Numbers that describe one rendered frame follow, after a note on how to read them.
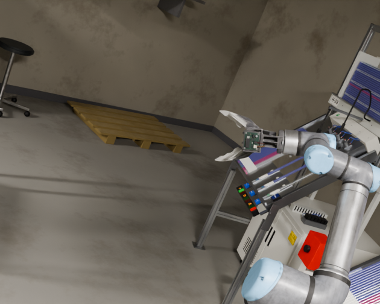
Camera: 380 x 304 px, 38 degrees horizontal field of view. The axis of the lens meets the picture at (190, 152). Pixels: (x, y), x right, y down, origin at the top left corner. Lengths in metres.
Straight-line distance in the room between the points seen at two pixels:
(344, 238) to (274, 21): 5.65
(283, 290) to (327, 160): 0.38
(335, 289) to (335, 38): 5.06
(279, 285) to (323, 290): 0.11
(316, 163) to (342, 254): 0.25
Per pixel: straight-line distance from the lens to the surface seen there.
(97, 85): 6.24
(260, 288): 1.38
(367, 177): 1.59
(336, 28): 6.37
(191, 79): 6.84
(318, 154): 1.54
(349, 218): 1.53
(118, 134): 5.43
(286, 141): 1.65
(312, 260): 2.95
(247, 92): 7.02
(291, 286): 1.40
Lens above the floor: 1.73
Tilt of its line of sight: 16 degrees down
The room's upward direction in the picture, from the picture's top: 23 degrees clockwise
